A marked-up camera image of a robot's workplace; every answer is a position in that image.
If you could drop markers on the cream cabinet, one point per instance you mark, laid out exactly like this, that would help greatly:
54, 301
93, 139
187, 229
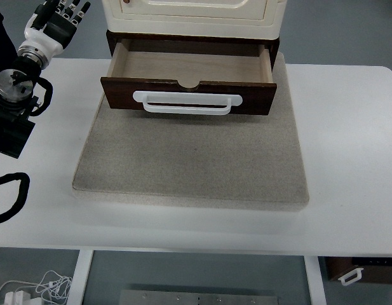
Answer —
225, 19

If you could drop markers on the white table leg left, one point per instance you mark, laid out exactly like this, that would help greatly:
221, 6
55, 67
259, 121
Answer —
80, 277

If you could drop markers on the white table leg right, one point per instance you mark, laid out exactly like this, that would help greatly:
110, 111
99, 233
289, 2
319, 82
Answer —
315, 282

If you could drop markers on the beige fabric pad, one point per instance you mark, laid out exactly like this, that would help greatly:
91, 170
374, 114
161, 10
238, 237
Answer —
235, 161

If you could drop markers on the dark wooden drawer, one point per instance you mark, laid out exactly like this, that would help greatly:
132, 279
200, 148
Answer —
229, 68

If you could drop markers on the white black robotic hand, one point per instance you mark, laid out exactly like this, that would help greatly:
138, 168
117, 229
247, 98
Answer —
48, 32

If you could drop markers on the white power adapter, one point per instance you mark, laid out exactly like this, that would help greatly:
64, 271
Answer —
17, 298

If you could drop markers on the white drawer handle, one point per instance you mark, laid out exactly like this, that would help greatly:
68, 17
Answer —
187, 103

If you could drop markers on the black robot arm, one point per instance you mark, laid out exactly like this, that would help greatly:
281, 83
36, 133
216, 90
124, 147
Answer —
23, 92

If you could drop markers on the dark wooden cabinet base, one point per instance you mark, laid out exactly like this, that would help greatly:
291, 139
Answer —
195, 39

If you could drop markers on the white table leg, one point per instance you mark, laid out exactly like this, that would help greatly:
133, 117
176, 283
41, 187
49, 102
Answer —
315, 282
80, 277

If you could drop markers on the brown box with handle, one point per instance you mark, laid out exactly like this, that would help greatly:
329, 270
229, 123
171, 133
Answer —
348, 270

